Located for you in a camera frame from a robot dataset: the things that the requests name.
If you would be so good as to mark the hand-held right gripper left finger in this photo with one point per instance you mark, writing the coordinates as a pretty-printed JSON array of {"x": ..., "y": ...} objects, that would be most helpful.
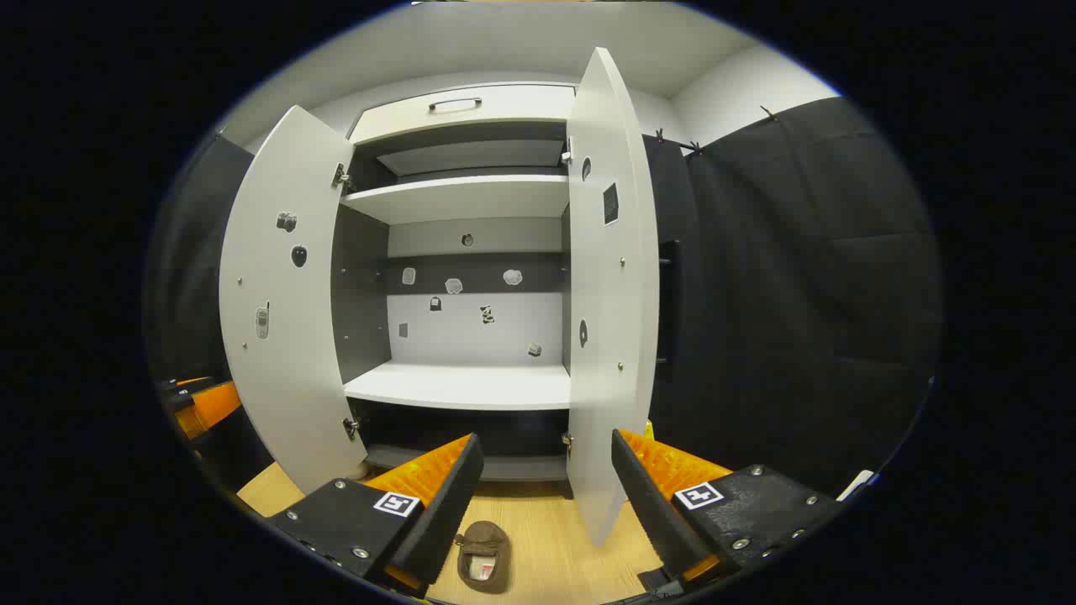
[{"x": 445, "y": 512}]

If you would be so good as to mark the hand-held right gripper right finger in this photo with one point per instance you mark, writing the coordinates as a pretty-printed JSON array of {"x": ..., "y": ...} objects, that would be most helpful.
[{"x": 651, "y": 512}]

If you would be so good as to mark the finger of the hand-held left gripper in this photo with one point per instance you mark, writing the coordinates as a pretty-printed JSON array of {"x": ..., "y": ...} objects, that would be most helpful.
[{"x": 214, "y": 403}]

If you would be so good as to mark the brown fuzzy shoe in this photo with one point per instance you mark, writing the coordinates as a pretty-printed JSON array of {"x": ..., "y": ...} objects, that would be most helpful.
[{"x": 483, "y": 546}]

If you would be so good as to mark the white cabinet door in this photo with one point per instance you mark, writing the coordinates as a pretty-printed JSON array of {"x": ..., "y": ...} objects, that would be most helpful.
[
  {"x": 605, "y": 378},
  {"x": 277, "y": 361}
]

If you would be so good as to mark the white shoe cabinet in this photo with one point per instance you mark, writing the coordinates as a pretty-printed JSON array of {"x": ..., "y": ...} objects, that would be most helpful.
[{"x": 361, "y": 294}]

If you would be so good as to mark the metal door hinge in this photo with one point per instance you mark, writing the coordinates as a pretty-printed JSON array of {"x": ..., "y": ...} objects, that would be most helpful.
[
  {"x": 568, "y": 151},
  {"x": 351, "y": 427},
  {"x": 340, "y": 176},
  {"x": 568, "y": 441}
]

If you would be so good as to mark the white cabinet shelf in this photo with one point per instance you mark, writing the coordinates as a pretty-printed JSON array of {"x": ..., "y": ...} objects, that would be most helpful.
[
  {"x": 462, "y": 386},
  {"x": 462, "y": 200}
]

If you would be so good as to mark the white cabinet drawer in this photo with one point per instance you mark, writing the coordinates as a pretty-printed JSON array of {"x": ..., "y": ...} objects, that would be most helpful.
[{"x": 521, "y": 105}]

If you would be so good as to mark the white flat panel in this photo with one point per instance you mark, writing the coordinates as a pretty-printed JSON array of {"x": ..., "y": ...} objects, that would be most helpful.
[{"x": 857, "y": 484}]

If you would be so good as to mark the black backdrop cloth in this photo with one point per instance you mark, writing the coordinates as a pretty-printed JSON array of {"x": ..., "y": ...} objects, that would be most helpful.
[{"x": 799, "y": 294}]

